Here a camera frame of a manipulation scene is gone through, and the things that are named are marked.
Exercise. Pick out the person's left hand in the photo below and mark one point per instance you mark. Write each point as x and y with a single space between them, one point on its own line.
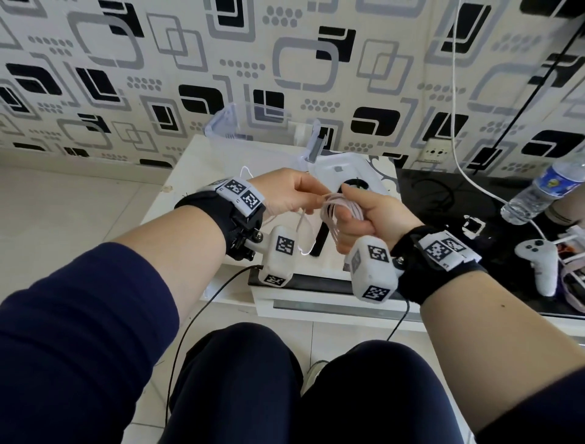
292 192

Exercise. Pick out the person's right hand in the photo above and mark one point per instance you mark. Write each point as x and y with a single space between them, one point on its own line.
384 219

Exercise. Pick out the clear plastic storage box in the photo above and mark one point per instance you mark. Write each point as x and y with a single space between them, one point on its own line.
224 123

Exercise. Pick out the person's right forearm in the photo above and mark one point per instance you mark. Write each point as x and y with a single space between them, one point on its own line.
493 334

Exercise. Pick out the person's left forearm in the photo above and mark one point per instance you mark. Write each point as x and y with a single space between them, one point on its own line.
183 256

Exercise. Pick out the white box lid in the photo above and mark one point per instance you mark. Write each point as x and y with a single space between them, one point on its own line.
361 169

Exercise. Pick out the person's right leg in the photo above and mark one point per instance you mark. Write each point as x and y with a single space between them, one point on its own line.
379 398

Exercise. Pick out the person's left leg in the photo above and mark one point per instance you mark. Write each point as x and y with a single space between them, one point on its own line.
228 389

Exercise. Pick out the white low table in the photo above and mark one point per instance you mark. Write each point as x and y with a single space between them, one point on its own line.
201 169

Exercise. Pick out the black glass top cabinet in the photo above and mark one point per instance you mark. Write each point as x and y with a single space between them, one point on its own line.
498 283

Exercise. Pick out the clear plastic water bottle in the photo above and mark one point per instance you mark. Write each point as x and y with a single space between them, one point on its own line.
544 190

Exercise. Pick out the white game controller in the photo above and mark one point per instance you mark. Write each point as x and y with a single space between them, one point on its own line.
544 270

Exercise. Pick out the white shoe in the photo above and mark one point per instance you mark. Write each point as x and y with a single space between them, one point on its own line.
313 373

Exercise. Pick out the white headset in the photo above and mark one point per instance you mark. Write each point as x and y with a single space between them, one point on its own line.
577 279

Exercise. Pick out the dark blue right sleeve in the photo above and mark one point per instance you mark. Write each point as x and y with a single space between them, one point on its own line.
548 411

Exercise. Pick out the dark blue sleeve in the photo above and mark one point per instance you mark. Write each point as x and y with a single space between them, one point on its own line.
68 347
548 411

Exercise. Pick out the dark blue left sleeve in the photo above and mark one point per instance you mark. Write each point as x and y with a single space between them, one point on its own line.
68 347

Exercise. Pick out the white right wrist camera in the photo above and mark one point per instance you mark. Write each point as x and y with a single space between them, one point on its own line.
370 274

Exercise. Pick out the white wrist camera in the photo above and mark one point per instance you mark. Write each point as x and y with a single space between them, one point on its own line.
279 260
370 274

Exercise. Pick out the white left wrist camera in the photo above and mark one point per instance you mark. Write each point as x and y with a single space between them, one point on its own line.
279 260

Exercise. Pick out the small white frame clip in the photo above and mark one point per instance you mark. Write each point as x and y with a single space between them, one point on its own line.
466 224

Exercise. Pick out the white wall socket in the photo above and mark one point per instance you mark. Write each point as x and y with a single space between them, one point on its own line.
434 152

